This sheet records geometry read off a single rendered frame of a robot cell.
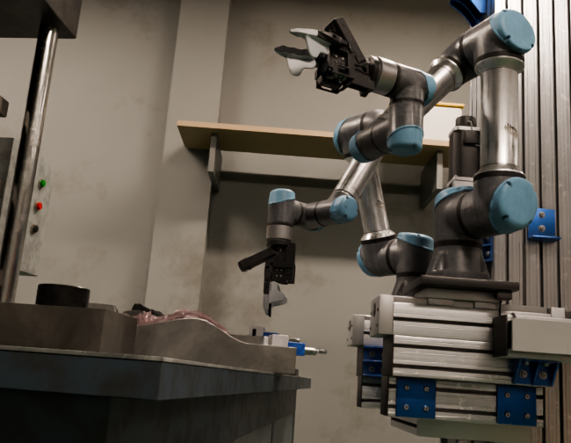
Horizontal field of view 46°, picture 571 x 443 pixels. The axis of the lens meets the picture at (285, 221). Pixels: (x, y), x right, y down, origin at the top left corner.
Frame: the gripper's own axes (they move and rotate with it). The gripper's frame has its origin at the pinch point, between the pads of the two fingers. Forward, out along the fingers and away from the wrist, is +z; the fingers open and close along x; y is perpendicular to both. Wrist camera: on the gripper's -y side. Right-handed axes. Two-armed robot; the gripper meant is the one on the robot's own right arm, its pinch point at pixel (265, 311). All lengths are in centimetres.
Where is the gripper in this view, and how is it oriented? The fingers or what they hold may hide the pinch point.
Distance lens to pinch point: 190.6
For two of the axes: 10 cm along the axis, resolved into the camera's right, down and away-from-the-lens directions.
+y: 9.9, 0.4, -1.1
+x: 1.0, 2.3, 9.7
